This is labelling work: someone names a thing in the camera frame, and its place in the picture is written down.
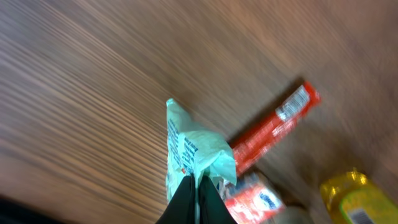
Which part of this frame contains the yellow Vim dish soap bottle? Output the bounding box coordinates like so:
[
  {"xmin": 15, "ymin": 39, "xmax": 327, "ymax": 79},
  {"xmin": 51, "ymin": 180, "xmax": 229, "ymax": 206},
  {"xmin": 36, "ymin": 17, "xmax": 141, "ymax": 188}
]
[{"xmin": 320, "ymin": 170, "xmax": 398, "ymax": 224}]

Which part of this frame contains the red Nescafe sachet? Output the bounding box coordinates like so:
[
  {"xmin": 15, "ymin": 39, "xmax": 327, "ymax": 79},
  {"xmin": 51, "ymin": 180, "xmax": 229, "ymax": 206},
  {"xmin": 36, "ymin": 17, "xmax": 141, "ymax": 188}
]
[{"xmin": 230, "ymin": 82, "xmax": 321, "ymax": 176}]

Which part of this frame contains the teal wipes packet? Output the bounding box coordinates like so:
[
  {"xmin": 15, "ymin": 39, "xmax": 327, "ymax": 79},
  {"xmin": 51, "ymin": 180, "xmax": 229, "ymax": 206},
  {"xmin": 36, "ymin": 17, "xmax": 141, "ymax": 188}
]
[{"xmin": 165, "ymin": 98, "xmax": 237, "ymax": 202}]

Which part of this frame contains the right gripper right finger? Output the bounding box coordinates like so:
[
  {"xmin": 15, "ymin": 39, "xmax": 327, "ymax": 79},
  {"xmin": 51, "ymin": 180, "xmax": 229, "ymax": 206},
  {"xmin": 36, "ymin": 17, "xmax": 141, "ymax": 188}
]
[{"xmin": 198, "ymin": 176, "xmax": 236, "ymax": 224}]

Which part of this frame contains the orange Kleenex tissue pack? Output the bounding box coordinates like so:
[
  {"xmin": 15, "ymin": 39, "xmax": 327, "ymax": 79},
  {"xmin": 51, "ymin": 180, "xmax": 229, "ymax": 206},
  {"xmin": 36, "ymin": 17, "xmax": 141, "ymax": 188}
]
[{"xmin": 221, "ymin": 172, "xmax": 285, "ymax": 224}]

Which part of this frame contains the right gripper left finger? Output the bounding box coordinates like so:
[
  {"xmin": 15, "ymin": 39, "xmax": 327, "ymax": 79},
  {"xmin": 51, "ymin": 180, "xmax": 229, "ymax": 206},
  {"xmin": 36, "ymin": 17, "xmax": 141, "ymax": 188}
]
[{"xmin": 156, "ymin": 175, "xmax": 196, "ymax": 224}]

